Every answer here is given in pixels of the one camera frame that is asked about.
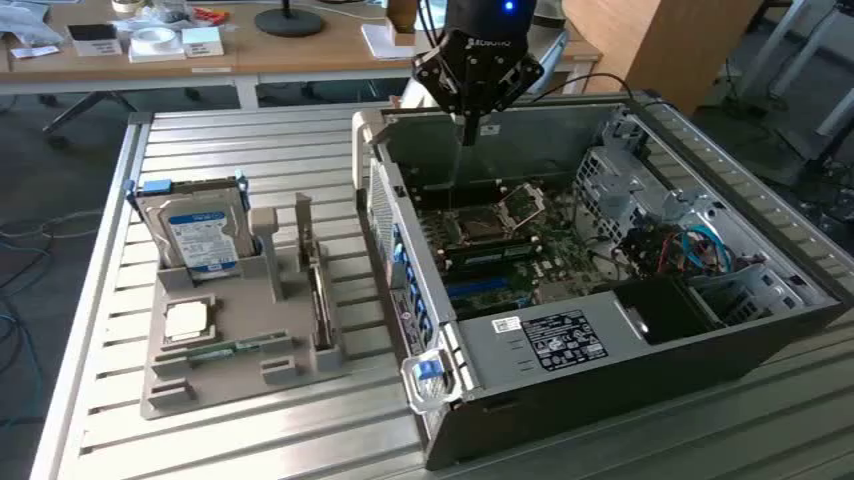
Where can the long PCIe expansion slot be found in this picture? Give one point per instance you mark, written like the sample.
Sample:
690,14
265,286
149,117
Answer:
476,289

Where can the wooden desk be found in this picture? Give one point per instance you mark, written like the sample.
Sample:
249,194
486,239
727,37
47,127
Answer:
300,55

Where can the white paper stack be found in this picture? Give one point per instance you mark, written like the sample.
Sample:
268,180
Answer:
387,45

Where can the white paper slip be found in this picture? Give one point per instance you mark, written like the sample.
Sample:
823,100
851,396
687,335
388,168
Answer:
33,51

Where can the grey printed parts rack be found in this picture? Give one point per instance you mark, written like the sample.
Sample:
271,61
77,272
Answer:
267,350

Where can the orange plastic pieces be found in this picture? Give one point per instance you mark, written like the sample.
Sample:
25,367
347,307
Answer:
209,16

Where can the clear plastic bag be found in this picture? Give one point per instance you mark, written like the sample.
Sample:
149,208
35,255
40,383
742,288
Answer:
23,32

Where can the green graphics card black cooler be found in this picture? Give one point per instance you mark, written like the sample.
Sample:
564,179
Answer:
319,310

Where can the crumpled clear plastic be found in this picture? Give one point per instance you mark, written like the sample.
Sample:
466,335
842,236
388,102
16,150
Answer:
149,20

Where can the hard disk in blue caddy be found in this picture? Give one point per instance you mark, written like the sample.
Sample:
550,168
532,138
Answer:
200,235

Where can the silver disk bay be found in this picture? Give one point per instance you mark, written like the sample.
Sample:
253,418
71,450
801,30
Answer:
767,295

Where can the white box with black top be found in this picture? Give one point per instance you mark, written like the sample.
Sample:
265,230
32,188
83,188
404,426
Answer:
93,40

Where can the blue case latch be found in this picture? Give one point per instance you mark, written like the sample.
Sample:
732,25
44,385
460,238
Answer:
427,372

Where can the black open PC case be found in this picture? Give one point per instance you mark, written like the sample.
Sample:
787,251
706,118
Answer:
600,400

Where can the black round lamp base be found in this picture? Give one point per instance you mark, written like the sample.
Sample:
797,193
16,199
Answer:
289,22

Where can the metal socket cover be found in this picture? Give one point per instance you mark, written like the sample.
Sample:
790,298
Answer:
531,187

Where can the green RAM stick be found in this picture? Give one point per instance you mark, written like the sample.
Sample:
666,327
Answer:
487,252
227,346

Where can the grey power supply unit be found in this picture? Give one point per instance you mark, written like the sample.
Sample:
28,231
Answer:
494,360

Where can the brown cardboard box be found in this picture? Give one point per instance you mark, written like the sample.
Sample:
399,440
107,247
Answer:
400,12

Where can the small white box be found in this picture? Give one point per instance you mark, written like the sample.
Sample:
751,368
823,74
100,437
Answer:
201,42

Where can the flat white box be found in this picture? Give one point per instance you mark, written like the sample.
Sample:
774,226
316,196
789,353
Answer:
156,56

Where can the white tape roll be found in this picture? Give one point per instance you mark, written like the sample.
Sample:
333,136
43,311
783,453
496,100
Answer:
156,37

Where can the white table frame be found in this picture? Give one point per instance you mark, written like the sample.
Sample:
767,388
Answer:
837,112

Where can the wooden cabinet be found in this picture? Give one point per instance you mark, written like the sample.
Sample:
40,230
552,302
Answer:
667,50

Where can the silver CPU chip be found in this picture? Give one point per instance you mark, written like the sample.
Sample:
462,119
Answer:
188,320

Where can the beige tape roll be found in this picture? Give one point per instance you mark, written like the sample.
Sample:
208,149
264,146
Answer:
125,5

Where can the CPU socket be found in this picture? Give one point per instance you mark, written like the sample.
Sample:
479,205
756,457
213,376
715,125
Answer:
476,227

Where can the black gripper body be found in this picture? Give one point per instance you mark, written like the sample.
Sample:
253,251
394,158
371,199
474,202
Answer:
490,35

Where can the perforated metal disk bay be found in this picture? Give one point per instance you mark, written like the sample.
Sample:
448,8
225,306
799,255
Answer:
620,200

